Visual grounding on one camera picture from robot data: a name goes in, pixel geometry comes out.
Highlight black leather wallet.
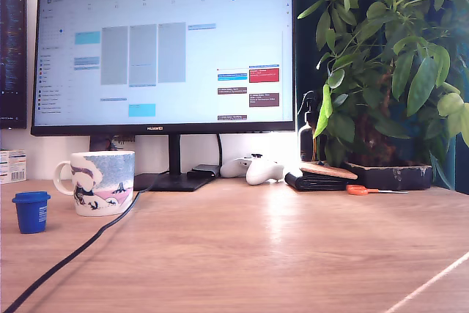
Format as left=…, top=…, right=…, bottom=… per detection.
left=284, top=170, right=358, bottom=192

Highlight white printed cardboard box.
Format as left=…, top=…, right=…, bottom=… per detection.
left=0, top=149, right=27, bottom=185

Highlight blue coffee capsule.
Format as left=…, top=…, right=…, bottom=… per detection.
left=11, top=191, right=52, bottom=235

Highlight black monitor stand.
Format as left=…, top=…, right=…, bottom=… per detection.
left=133, top=133, right=218, bottom=193

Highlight dark spray bottle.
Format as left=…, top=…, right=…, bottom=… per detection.
left=298, top=90, right=324, bottom=163

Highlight dark computer monitor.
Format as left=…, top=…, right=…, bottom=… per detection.
left=0, top=0, right=29, bottom=130

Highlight white illustrated ceramic mug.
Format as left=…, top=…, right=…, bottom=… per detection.
left=53, top=150, right=136, bottom=218

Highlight white game controller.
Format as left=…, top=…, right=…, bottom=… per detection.
left=219, top=153, right=286, bottom=186

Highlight black Huawei computer monitor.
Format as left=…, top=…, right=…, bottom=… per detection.
left=31, top=0, right=297, bottom=136

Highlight orange handled scissors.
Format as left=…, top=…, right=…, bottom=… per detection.
left=346, top=184, right=410, bottom=196

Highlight round cork coaster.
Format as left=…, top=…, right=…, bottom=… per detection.
left=299, top=161, right=358, bottom=181

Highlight black monitor power cable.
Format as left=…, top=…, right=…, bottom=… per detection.
left=215, top=133, right=224, bottom=168

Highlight black rectangular planter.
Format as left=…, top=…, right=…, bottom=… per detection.
left=344, top=161, right=433, bottom=191

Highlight black leather pouch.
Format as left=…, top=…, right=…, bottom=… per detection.
left=186, top=163, right=221, bottom=179

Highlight printed picture card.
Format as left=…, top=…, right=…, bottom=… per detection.
left=89, top=135, right=136, bottom=153

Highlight green leafy houseplant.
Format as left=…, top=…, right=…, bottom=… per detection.
left=297, top=0, right=469, bottom=189

